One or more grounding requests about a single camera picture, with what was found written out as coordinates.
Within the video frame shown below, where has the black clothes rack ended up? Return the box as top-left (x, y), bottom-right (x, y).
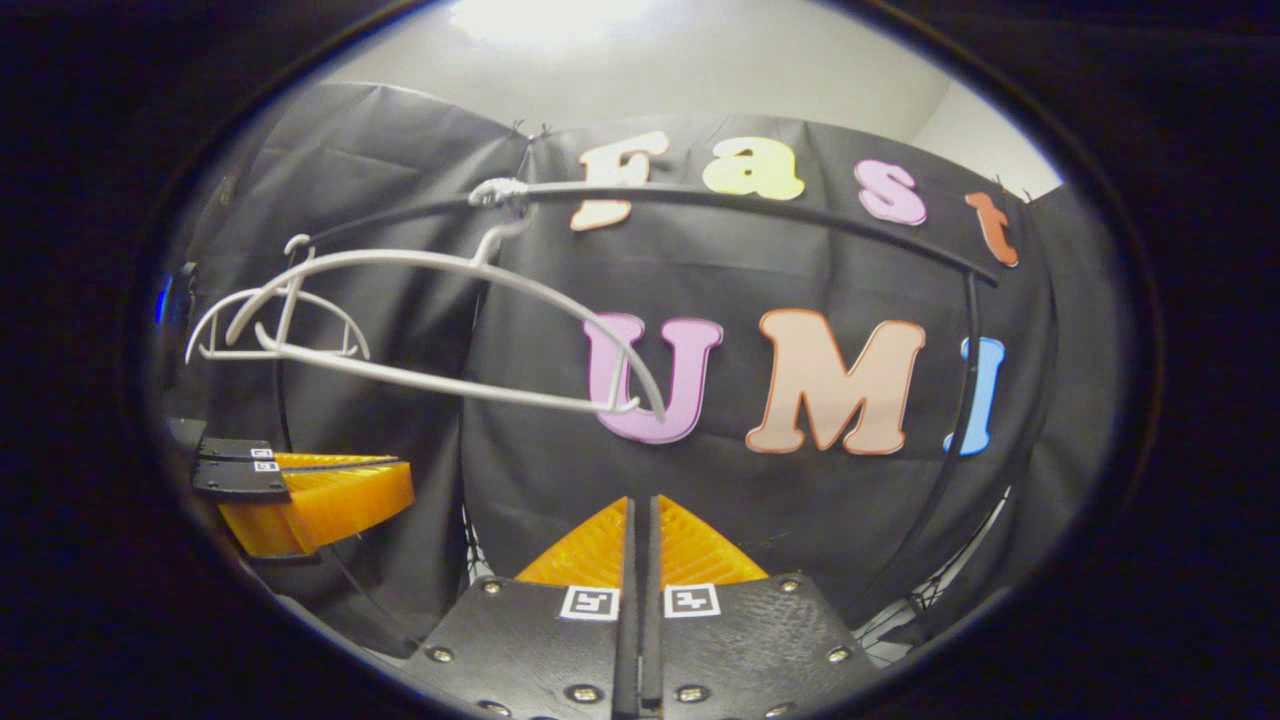
top-left (275, 180), bottom-right (1004, 641)

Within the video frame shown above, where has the white plastic hanger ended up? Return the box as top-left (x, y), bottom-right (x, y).
top-left (185, 233), bottom-right (371, 363)

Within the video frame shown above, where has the white hanger with taped hook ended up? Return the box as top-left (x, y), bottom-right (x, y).
top-left (225, 178), bottom-right (668, 421)

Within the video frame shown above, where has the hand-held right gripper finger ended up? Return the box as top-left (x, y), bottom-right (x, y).
top-left (400, 495), bottom-right (641, 720)
top-left (640, 495), bottom-right (888, 720)

